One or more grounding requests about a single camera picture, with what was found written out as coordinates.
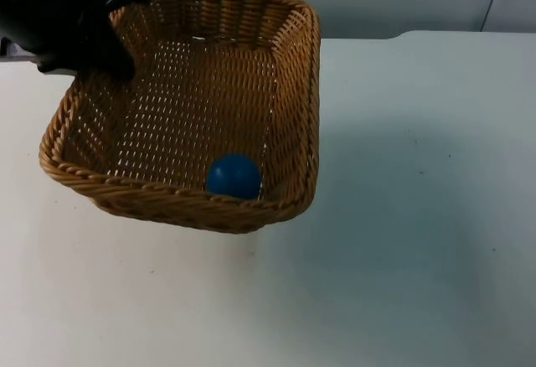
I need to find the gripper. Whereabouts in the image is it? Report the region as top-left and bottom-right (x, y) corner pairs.
(0, 0), (151, 81)

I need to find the pale brown wicker basket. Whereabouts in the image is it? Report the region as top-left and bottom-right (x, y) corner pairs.
(38, 0), (322, 235)

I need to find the blue ball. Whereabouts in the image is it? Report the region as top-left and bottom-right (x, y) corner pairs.
(204, 152), (263, 200)

